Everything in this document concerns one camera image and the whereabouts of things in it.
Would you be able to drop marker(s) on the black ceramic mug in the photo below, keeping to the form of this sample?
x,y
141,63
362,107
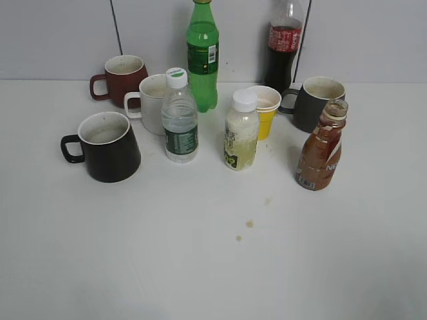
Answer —
x,y
106,143

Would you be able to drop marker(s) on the brown coffee bottle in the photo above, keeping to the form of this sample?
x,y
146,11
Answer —
x,y
323,148

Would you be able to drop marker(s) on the yellow paper cup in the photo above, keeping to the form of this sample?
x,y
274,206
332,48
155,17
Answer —
x,y
266,120

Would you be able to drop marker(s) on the white paper cup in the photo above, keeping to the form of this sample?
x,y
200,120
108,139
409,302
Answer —
x,y
268,98

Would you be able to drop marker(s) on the milky drink bottle white cap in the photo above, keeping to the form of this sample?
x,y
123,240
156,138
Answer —
x,y
242,126

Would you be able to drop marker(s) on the clear water bottle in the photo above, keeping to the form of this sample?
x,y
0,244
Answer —
x,y
179,117

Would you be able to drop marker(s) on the white ceramic mug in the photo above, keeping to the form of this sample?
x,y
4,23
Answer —
x,y
151,92

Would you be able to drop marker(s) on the dark grey ceramic mug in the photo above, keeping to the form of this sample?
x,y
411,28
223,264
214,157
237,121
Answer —
x,y
311,99

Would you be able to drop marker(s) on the green soda bottle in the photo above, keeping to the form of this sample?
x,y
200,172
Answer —
x,y
202,38

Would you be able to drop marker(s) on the red ceramic mug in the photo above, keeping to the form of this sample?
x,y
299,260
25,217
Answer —
x,y
122,74

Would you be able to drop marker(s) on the cola bottle red label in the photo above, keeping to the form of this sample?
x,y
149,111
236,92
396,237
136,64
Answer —
x,y
283,44

